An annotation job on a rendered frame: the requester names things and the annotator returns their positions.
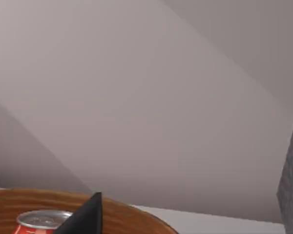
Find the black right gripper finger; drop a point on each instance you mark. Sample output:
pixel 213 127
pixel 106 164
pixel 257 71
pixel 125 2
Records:
pixel 89 217

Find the red and white can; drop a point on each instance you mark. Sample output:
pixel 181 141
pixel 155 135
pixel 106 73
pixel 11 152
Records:
pixel 39 223

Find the grey stone block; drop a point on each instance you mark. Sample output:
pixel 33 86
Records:
pixel 291 175

